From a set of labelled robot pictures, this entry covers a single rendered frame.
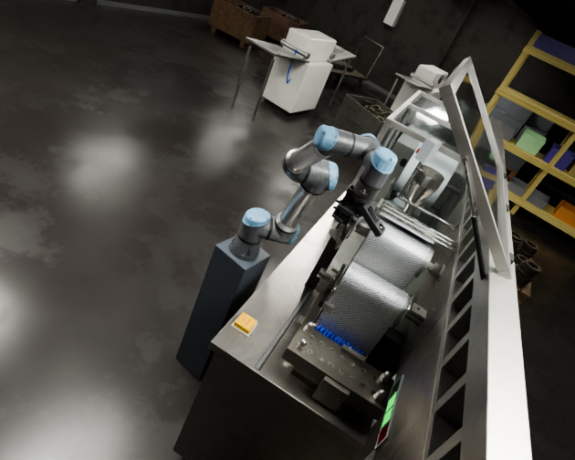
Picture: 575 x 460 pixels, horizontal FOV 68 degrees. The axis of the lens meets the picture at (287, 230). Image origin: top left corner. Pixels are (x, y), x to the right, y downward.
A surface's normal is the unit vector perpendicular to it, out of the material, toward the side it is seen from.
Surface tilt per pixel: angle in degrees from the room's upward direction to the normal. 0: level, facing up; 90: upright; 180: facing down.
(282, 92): 90
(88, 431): 0
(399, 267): 92
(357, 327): 90
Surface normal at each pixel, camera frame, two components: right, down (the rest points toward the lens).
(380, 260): -0.41, 0.42
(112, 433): 0.36, -0.76
